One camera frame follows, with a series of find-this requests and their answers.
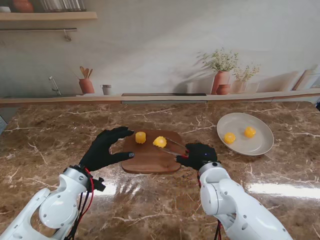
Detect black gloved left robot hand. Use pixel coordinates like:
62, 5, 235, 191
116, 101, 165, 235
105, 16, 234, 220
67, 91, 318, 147
79, 126, 136, 173

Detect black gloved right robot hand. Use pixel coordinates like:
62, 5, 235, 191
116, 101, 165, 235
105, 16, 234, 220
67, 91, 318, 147
175, 142, 218, 171

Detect red handled metal tongs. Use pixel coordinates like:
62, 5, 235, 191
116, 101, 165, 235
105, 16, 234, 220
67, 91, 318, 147
156, 136, 190, 158

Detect yellow corn chunk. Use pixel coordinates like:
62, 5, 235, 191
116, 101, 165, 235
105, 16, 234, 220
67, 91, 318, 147
223, 132, 237, 145
244, 126, 257, 139
152, 135, 168, 148
135, 131, 147, 145

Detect dark wooden cutting board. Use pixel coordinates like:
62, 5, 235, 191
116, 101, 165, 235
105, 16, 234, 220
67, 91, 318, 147
121, 129, 188, 175

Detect beige round plate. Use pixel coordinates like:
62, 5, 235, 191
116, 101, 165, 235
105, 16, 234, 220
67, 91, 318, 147
216, 112, 275, 157

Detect wooden counter ledge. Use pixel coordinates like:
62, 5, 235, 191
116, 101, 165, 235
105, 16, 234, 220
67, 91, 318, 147
0, 88, 320, 108

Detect terracotta holder with wooden utensils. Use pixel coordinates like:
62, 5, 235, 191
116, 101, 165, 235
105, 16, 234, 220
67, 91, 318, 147
78, 66, 96, 95

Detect chrome faucet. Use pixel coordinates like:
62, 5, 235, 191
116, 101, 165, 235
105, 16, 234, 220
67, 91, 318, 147
48, 76, 62, 96

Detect leaning wooden boards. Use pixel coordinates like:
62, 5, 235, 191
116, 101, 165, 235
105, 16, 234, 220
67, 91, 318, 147
292, 66, 320, 91

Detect row of glass jars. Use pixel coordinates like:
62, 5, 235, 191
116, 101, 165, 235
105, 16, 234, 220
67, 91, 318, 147
39, 0, 87, 13

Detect round terracotta pot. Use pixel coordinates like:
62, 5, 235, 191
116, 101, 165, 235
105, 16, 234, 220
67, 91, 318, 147
12, 0, 35, 13

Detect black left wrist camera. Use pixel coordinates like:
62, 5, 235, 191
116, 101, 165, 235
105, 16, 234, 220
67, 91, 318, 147
92, 176, 106, 192

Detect left arm red black cables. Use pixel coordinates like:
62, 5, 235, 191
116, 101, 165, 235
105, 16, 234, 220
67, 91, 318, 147
68, 167, 96, 240

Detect arm red black cables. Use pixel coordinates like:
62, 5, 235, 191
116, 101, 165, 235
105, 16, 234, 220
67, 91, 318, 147
68, 167, 96, 240
213, 219, 225, 240

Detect right arm red black cables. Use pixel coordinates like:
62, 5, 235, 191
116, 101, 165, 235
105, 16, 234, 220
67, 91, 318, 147
213, 219, 225, 240

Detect metal wall rail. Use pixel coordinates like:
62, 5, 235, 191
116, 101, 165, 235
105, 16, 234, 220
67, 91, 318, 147
0, 27, 78, 42

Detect light wooden wall shelf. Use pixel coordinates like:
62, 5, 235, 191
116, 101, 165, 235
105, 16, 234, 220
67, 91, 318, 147
0, 11, 98, 22

